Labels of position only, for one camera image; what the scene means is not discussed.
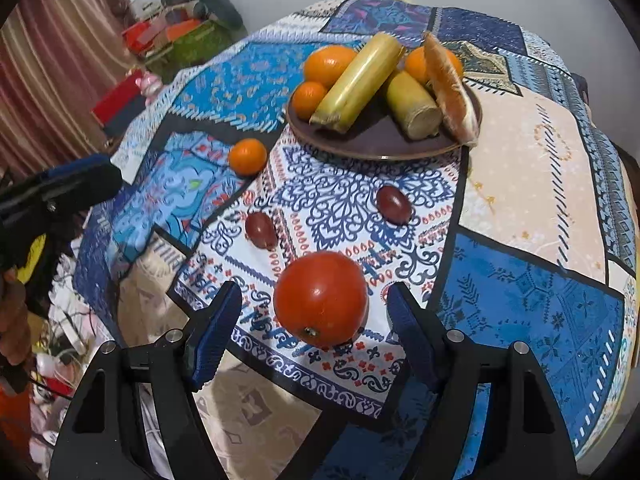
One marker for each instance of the red bin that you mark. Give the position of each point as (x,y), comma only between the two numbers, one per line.
(136,37)

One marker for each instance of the dark red small fruit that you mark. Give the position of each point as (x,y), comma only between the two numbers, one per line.
(261,230)
(394,204)

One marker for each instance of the patchwork printed blanket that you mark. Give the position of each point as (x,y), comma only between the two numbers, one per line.
(525,160)

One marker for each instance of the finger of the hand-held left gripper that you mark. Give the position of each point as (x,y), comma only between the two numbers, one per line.
(95,187)
(75,164)

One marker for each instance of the large orange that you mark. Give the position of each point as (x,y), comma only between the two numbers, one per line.
(417,65)
(325,65)

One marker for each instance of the red tomato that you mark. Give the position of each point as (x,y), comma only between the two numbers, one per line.
(320,297)

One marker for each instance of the striped red curtain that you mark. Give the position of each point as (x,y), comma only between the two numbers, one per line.
(50,60)

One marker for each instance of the green storage box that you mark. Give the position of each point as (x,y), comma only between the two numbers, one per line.
(200,45)

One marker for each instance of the long sugarcane piece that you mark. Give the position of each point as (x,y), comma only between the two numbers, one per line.
(360,80)

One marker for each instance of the flat red box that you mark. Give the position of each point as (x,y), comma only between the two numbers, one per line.
(117,107)

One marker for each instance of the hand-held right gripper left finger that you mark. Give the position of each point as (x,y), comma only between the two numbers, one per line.
(215,335)

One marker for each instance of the small tangerine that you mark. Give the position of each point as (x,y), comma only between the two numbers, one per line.
(308,101)
(247,156)

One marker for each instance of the orange box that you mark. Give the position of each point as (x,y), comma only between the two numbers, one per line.
(182,29)

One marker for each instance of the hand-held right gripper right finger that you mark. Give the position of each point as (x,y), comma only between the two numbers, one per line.
(415,340)

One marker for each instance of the purple round plate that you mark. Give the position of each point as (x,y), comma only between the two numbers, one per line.
(370,142)

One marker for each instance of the pink grapefruit slice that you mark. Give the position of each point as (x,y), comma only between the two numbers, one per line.
(450,95)

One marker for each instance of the person's left hand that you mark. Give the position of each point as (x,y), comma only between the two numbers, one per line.
(12,320)

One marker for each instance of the short sugarcane piece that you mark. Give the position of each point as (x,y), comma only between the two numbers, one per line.
(410,105)

